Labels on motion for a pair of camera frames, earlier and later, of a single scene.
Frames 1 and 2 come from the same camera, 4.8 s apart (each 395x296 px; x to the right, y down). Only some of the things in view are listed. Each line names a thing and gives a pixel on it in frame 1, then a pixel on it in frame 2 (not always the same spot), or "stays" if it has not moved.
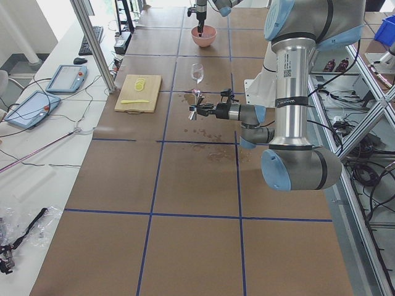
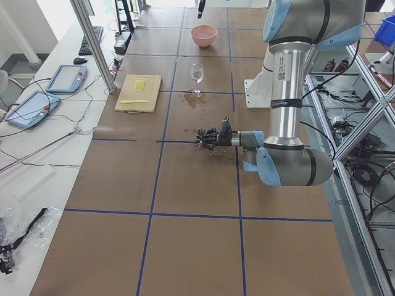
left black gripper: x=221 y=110 -> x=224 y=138
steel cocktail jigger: x=193 y=115 -> x=201 y=132
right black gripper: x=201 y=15 -> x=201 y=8
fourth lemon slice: x=139 y=87 stays
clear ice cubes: x=206 y=36 stays
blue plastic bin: x=385 y=32 stays
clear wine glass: x=197 y=72 stays
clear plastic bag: x=14 y=222 stays
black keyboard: x=84 y=49 stays
